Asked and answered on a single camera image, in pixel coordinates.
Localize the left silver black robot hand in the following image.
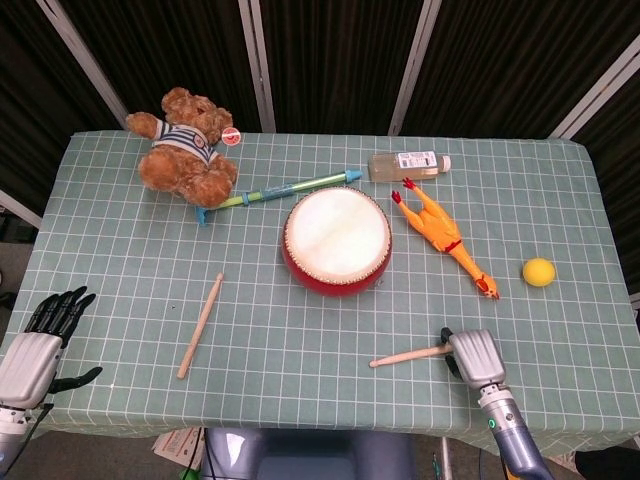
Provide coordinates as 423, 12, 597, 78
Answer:
0, 285, 104, 410

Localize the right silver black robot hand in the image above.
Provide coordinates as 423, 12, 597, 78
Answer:
439, 327, 508, 390

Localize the wooden drumstick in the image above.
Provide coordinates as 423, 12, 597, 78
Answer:
369, 344, 454, 369
177, 272, 225, 380

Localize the red drum with white skin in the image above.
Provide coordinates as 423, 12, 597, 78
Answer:
281, 185, 394, 297

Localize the yellow ball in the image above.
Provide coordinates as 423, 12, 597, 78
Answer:
522, 257, 557, 289

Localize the metal table leg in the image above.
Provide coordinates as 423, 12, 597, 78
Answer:
439, 437, 454, 480

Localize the yellow rubber chicken toy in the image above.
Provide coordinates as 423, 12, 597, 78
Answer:
390, 177, 501, 301

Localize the printed cardboard box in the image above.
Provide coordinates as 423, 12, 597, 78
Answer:
152, 428, 206, 472

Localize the green checked tablecloth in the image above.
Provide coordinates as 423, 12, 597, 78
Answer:
13, 129, 640, 457

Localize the grey blue robot torso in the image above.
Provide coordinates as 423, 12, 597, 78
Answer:
199, 427, 417, 480

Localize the clear plastic bottle white label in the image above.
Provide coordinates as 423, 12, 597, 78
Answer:
368, 151, 453, 184

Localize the brown teddy bear striped shirt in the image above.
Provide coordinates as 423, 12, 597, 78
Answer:
124, 87, 242, 210

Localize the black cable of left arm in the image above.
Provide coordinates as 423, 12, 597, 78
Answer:
0, 402, 55, 480

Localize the white partition frame post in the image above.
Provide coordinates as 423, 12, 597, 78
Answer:
388, 0, 444, 136
35, 0, 129, 130
237, 0, 277, 134
549, 37, 640, 140
0, 189, 44, 230

